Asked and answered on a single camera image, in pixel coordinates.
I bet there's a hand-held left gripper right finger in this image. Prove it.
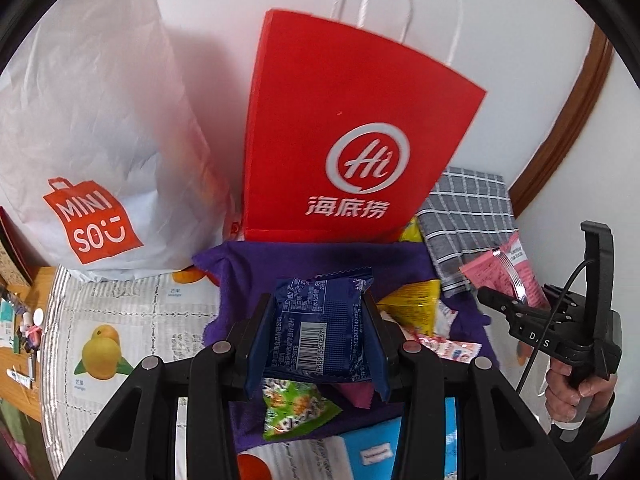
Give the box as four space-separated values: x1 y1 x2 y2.
361 291 553 480

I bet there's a person's right forearm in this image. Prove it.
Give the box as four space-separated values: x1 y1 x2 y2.
550 400 621 480

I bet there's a small red white candy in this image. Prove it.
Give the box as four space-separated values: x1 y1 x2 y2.
412 332 483 363

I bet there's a brown patterned book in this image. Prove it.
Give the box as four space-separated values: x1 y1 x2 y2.
0 207 36 286

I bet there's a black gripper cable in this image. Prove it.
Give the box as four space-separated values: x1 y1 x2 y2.
515 259 596 393

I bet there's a purple towel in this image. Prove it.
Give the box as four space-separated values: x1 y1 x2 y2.
192 240 498 453

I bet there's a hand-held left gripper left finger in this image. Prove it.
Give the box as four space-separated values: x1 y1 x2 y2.
56 292 278 480

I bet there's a dark blue snack packet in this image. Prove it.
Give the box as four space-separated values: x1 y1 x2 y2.
262 266 375 382

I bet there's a green blanket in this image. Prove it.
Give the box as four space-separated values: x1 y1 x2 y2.
0 395 46 480

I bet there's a grey checked cloth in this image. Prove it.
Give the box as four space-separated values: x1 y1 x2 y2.
417 166 516 297

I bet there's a red paper bag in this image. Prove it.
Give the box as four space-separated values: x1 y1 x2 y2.
242 0 487 245

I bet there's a pink snack packet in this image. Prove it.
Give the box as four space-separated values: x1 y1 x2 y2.
335 381 377 409

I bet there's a brown wooden door frame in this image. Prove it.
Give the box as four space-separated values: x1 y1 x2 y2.
507 25 615 218

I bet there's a blue tissue pack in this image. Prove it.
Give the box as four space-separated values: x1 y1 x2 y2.
320 397 458 480

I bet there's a yellow triangular snack packet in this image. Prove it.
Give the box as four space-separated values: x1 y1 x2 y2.
376 279 442 335

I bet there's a wooden nightstand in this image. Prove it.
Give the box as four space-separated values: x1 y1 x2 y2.
0 266 56 423

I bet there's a yellow plastic bag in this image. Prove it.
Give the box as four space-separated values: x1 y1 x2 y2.
397 217 425 243

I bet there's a person's right hand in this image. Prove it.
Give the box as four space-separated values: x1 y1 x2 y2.
544 360 618 423

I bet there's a white plastic shopping bag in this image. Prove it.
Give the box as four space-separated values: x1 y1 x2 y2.
0 0 238 283

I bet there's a fruit print tablecloth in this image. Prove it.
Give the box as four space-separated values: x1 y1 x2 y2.
39 264 546 480

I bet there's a green snack packet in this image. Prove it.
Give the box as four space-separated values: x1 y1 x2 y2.
262 377 343 442

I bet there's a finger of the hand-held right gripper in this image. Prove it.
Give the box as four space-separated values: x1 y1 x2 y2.
542 284 583 313
476 286 533 323

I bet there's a pink packet with white label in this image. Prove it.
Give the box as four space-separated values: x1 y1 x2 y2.
459 230 551 311

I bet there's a teal and white box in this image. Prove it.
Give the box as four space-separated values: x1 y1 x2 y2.
0 300 16 348

